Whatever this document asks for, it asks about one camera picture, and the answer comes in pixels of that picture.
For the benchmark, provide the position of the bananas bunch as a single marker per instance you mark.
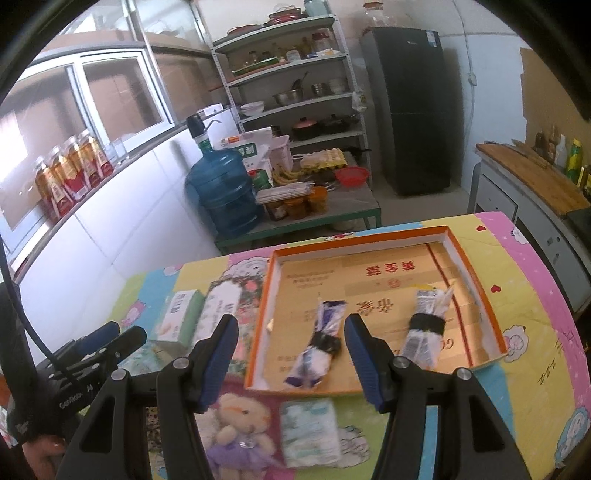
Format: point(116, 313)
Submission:
point(282, 177)

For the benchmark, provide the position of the blue water jug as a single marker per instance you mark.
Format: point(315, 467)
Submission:
point(219, 185)

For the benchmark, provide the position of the floral tissue pack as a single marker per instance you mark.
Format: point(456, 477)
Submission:
point(238, 296)

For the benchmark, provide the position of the orange shallow cardboard box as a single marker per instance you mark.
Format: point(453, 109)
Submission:
point(378, 277)

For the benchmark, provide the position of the green yellow bottle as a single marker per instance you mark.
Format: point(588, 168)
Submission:
point(574, 161)

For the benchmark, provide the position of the purple dress teddy bear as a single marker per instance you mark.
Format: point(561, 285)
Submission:
point(242, 448)

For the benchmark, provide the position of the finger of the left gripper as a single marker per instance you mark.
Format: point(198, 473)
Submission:
point(97, 339)
point(120, 345)

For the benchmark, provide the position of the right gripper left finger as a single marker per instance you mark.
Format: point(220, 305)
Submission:
point(111, 442)

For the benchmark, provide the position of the small green tissue packet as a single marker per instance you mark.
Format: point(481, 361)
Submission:
point(309, 433)

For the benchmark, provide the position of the green low table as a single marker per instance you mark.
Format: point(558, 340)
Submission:
point(343, 204)

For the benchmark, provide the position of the grey side cabinet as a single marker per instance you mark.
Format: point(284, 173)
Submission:
point(537, 199)

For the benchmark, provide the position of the egg carton tray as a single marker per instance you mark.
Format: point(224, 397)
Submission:
point(328, 159)

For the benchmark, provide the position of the green white tissue box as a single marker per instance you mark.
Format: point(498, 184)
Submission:
point(178, 319)

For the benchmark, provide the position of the colourful cartoon bed sheet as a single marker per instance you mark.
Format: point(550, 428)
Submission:
point(541, 388)

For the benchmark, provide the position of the red plastic basket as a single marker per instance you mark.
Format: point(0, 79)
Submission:
point(352, 177)

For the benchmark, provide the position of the black refrigerator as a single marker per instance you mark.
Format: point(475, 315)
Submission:
point(412, 97)

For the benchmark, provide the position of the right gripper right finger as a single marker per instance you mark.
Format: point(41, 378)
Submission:
point(472, 439)

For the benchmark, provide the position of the person's left hand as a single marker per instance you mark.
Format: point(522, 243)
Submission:
point(40, 453)

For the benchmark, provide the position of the grey metal shelf rack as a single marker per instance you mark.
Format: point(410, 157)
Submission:
point(297, 78)

